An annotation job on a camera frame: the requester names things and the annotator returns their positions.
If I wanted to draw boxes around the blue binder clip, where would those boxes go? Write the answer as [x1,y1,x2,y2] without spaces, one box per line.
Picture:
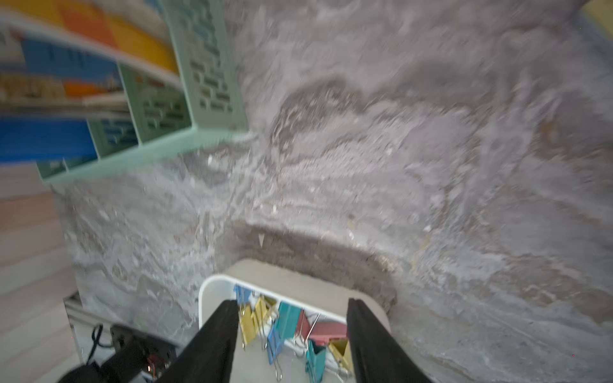
[233,284,252,307]
[266,325,284,382]

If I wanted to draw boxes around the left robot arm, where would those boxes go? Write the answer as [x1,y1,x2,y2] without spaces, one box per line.
[59,323,178,382]

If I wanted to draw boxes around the green file organizer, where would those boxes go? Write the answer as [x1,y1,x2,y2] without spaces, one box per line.
[37,1,247,184]

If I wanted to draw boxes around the yellow binder clip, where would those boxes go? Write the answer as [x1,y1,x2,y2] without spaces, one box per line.
[328,338,354,376]
[239,304,257,349]
[252,295,278,330]

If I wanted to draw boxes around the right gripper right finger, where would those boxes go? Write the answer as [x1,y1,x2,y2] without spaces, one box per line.
[346,298,431,383]

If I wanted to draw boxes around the white plastic storage box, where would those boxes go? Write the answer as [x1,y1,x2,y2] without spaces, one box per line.
[198,259,390,382]

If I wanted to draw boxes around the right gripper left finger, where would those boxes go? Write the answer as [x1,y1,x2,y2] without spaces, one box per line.
[158,300,239,382]

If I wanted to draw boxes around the blue file folder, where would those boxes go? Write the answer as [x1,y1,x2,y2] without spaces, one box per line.
[1,116,97,163]

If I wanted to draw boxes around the teal binder clip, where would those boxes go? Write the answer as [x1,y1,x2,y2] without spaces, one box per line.
[305,340,327,383]
[276,302,302,340]

